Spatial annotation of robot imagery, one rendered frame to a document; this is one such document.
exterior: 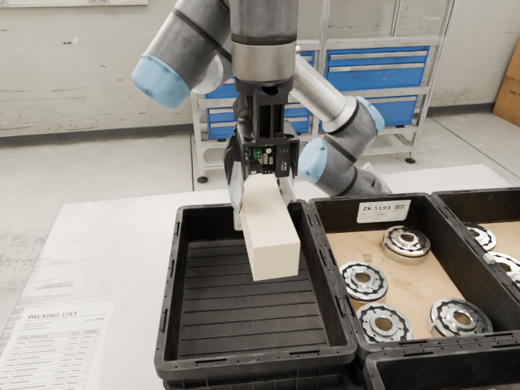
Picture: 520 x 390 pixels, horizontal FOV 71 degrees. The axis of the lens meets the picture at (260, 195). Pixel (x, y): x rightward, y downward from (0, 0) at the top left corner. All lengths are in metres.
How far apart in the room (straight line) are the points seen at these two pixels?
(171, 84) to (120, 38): 2.79
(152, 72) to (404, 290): 0.63
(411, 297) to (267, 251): 0.43
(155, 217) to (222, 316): 0.56
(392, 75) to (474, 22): 1.47
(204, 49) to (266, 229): 0.24
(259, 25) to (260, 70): 0.05
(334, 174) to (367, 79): 1.74
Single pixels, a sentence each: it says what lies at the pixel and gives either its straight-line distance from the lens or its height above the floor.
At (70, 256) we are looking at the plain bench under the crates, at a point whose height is 0.70.
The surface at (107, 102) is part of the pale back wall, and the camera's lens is 3.45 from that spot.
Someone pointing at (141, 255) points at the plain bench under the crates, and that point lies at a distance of 1.09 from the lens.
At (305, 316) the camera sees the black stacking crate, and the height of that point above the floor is 0.83.
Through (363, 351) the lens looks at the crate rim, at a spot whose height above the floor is 0.92.
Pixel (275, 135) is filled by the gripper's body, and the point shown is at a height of 1.23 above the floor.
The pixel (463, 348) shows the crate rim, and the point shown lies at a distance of 0.65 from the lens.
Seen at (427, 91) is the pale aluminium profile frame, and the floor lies 0.58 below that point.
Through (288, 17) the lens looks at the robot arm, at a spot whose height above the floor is 1.36.
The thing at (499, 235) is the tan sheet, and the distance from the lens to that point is 1.08.
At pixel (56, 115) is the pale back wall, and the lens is 3.59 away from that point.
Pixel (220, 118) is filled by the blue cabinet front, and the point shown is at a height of 0.47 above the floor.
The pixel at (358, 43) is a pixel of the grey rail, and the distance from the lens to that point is 2.59.
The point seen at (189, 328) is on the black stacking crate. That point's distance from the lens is 0.74.
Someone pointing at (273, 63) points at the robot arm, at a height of 1.31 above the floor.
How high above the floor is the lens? 1.42
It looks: 34 degrees down
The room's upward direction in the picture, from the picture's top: straight up
